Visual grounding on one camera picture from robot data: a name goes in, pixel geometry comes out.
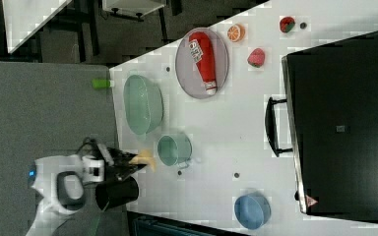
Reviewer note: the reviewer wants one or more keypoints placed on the white table in background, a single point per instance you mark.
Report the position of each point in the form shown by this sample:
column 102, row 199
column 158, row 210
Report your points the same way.
column 23, row 18

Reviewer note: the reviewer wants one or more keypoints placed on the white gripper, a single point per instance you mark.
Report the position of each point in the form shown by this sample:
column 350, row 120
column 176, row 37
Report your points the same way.
column 97, row 156

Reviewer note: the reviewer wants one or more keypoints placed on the plush orange slice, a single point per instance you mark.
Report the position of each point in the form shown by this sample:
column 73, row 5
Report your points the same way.
column 236, row 33

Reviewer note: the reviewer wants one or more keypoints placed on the yellow peeled plush banana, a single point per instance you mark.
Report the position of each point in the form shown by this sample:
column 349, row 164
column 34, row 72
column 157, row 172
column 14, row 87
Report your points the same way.
column 145, row 156

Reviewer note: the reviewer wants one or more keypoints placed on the red plush ketchup bottle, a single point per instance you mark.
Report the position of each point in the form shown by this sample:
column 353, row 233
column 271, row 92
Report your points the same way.
column 202, row 52

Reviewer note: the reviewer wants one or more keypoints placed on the black toaster oven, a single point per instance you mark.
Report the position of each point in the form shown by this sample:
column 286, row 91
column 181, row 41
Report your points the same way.
column 331, row 95

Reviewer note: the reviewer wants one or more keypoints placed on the grey round plate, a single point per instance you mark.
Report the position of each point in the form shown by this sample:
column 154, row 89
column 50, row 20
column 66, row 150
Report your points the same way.
column 187, row 72

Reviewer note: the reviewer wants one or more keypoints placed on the plush strawberry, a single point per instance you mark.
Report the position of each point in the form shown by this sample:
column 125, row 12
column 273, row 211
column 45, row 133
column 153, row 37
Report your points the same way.
column 287, row 24
column 256, row 58

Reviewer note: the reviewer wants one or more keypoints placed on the green plastic colander basket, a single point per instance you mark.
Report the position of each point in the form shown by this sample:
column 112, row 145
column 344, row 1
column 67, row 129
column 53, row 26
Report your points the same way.
column 143, row 104

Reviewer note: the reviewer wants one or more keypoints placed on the black cylindrical cup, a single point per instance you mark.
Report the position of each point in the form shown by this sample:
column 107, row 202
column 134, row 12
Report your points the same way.
column 116, row 194

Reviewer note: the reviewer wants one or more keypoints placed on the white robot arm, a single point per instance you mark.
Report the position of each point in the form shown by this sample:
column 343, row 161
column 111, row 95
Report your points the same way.
column 61, row 182

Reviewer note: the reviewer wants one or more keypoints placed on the green mug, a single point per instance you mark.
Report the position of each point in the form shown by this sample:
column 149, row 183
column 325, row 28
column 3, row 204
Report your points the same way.
column 175, row 150

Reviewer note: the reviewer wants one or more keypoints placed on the blue bowl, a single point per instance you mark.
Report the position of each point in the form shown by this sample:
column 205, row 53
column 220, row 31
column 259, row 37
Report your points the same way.
column 252, row 210

